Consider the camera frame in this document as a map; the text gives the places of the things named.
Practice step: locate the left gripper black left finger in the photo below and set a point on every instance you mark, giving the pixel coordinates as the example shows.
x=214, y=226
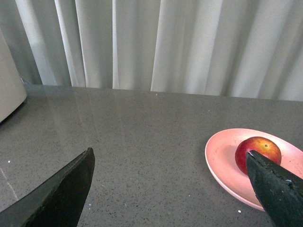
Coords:
x=57, y=202

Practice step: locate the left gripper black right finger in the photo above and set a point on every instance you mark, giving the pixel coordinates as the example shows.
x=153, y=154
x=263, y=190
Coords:
x=279, y=191

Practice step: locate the red apple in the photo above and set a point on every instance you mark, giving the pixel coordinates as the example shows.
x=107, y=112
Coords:
x=262, y=145

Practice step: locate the pink plate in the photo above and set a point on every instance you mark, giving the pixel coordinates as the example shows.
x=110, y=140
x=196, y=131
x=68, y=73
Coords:
x=219, y=154

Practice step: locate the white rounded appliance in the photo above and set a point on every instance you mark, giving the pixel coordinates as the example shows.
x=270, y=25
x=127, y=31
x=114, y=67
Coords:
x=12, y=91

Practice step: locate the white curtain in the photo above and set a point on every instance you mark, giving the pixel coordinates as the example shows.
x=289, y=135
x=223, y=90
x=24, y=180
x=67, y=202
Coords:
x=240, y=48

